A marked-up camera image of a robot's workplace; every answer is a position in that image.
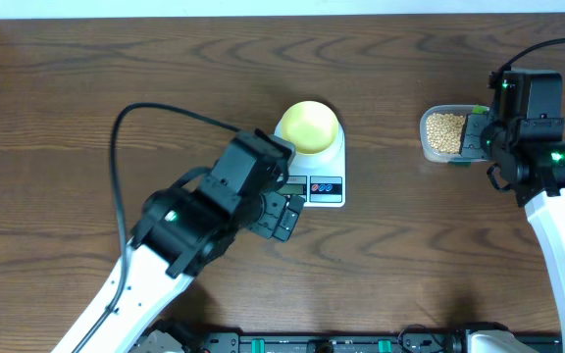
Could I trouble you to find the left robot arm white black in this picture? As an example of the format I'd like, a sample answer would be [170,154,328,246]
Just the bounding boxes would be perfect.
[55,130,304,352]

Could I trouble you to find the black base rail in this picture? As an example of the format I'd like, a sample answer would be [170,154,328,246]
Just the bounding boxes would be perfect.
[129,321,563,353]

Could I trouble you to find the yellow plastic bowl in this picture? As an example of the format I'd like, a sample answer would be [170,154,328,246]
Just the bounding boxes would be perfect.
[280,101,339,155]

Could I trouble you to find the pile of soybeans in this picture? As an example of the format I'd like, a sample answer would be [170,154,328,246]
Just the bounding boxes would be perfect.
[426,113,466,154]

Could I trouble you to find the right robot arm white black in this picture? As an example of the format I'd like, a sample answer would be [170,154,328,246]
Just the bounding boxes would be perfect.
[459,66,565,351]

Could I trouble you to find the white digital kitchen scale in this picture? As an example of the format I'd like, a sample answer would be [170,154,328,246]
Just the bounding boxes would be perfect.
[279,123,346,208]

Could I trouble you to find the clear plastic bean container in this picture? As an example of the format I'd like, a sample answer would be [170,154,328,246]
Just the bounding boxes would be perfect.
[420,105,488,164]

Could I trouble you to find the green plastic measuring scoop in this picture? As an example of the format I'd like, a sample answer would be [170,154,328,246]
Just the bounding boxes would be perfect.
[471,105,489,115]

